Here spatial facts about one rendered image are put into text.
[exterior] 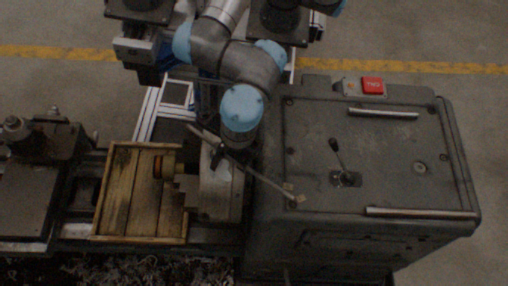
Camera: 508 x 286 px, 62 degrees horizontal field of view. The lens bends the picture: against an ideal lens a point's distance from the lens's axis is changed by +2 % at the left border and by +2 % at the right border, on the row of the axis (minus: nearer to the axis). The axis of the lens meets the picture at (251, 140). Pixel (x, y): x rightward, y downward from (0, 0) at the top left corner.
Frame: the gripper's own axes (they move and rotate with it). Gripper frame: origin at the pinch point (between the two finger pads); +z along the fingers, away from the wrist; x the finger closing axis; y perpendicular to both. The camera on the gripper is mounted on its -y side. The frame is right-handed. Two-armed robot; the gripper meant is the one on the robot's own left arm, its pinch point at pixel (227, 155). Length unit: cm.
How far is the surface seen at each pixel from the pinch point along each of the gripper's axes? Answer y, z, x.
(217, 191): 2.5, 9.7, -7.5
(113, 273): -16, 67, -46
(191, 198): -3.1, 17.6, -12.2
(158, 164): -17.5, 18.5, -10.2
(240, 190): 7.2, 9.3, -3.4
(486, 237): 123, 132, 87
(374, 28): -2, 159, 190
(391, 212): 41.5, -0.2, 13.7
